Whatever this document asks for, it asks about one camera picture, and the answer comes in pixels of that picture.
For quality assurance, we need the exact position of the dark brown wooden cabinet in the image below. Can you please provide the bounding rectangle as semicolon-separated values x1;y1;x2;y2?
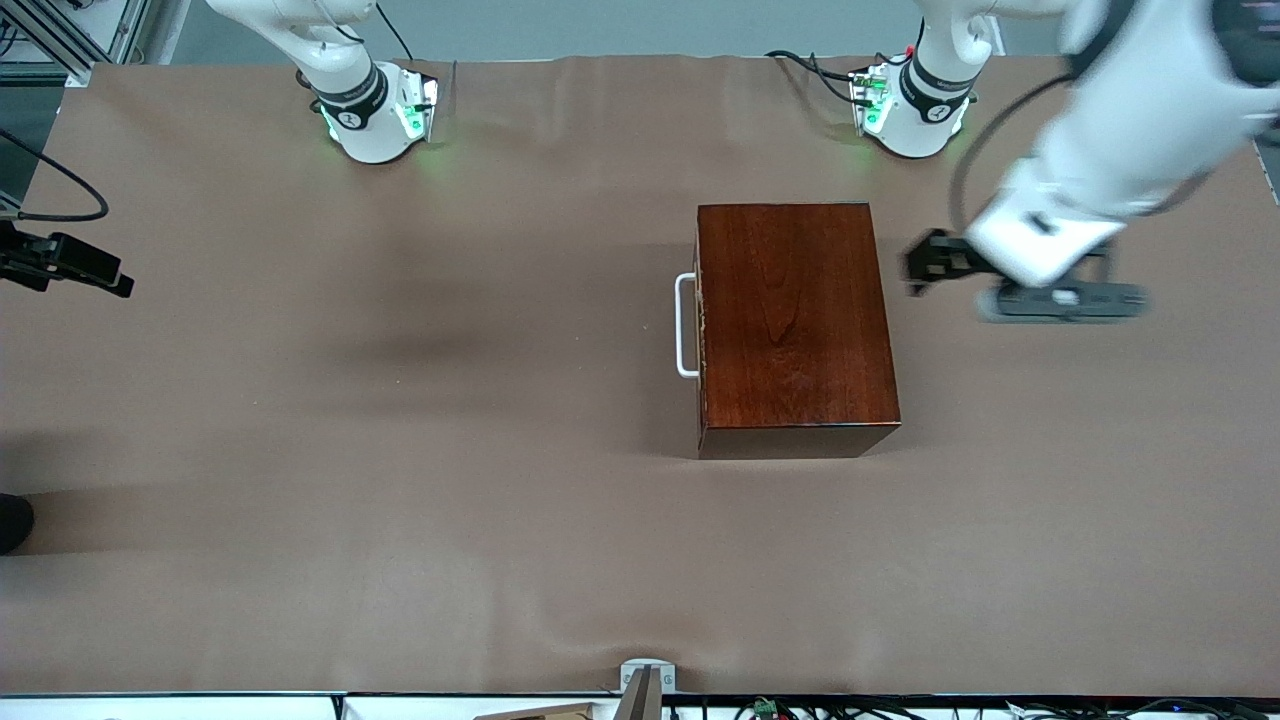
693;202;903;461

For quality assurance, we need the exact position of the black round object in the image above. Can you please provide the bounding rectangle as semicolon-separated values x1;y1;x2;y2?
0;493;35;557

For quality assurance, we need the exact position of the brown table cover sheet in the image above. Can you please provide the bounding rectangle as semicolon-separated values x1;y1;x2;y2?
0;52;1280;698

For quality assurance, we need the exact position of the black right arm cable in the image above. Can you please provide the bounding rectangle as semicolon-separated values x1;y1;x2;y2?
0;128;110;223

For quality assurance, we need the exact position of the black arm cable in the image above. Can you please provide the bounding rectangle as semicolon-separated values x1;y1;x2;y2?
945;72;1079;237
0;128;110;223

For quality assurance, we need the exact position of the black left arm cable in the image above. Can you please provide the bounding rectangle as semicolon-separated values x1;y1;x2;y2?
945;72;1079;237

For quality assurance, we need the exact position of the black left base cable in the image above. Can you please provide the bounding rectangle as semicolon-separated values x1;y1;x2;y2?
765;48;863;107

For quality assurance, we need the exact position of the black base cable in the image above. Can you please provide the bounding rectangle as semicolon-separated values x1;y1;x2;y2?
375;0;416;63
765;48;863;107

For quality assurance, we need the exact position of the aluminium frame structure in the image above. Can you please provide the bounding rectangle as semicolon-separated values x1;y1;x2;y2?
0;0;151;89

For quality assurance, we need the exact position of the black right base cable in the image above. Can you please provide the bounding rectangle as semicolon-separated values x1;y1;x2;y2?
375;0;416;63

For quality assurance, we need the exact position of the grey metal camera bracket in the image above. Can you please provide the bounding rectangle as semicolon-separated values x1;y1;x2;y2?
620;658;677;720

